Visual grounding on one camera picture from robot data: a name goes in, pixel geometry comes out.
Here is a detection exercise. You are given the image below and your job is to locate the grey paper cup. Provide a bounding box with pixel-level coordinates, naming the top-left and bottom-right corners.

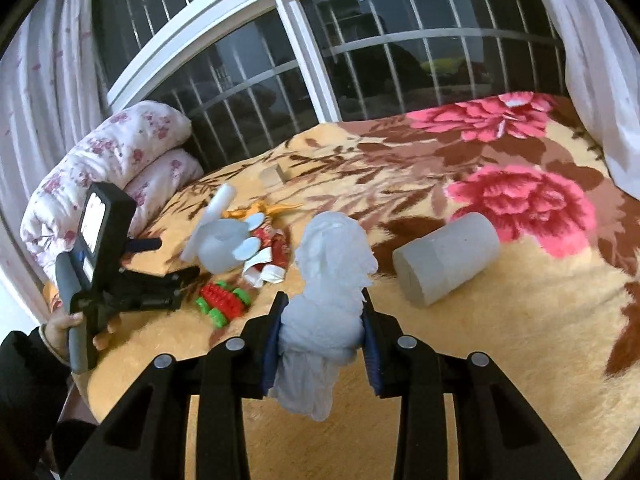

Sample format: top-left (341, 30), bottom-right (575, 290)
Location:
top-left (392, 212), bottom-right (500, 307)

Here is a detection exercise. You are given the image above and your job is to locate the white tissue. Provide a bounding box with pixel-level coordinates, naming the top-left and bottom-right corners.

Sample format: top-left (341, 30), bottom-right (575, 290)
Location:
top-left (269, 211), bottom-right (378, 422)

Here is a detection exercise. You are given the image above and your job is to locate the black left sleeve forearm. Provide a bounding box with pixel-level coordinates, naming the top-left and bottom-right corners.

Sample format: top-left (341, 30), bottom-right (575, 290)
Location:
top-left (1, 328), bottom-right (98, 479)

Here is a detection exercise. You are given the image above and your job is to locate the person's left hand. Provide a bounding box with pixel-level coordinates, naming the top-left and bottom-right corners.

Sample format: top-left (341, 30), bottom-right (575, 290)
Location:
top-left (40, 308), bottom-right (122, 362)

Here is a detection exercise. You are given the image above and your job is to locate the red green toy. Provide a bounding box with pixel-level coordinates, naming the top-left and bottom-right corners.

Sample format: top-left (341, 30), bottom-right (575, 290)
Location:
top-left (195, 281), bottom-right (253, 328)

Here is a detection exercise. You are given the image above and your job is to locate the clear crumpled plastic bag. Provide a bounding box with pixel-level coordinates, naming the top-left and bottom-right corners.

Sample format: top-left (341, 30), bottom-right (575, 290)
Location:
top-left (180, 212), bottom-right (266, 274)

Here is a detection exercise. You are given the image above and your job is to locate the folded pink floral quilt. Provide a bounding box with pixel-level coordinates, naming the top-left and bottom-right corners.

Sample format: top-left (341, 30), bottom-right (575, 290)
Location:
top-left (20, 101), bottom-right (203, 281)

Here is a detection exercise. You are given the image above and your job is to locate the red white snack wrapper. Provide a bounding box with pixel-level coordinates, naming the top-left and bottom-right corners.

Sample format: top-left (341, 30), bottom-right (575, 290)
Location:
top-left (242, 219), bottom-right (291, 288)

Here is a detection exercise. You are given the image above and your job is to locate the orange snack wrapper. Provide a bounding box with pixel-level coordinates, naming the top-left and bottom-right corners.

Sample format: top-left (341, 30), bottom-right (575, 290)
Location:
top-left (222, 200), bottom-right (302, 220)

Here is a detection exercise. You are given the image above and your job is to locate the left pink floral curtain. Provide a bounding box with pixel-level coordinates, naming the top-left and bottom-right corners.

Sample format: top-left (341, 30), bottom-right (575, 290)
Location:
top-left (1, 0), bottom-right (105, 320)

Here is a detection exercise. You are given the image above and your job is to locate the small beige cardboard piece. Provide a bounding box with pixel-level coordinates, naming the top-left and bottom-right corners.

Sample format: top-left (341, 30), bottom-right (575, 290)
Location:
top-left (259, 164), bottom-right (288, 188)

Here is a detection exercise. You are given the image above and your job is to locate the yellow floral fleece blanket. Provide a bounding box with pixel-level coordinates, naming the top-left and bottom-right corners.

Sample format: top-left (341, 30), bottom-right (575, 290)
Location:
top-left (74, 92), bottom-right (639, 479)

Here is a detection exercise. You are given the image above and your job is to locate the right white curtain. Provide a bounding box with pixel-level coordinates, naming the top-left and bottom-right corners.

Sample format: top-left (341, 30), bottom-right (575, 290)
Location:
top-left (542, 0), bottom-right (639, 197)

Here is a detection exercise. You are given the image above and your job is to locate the white window frame with bars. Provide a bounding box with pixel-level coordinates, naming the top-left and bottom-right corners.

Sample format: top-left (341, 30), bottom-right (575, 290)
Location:
top-left (92, 0), bottom-right (565, 169)

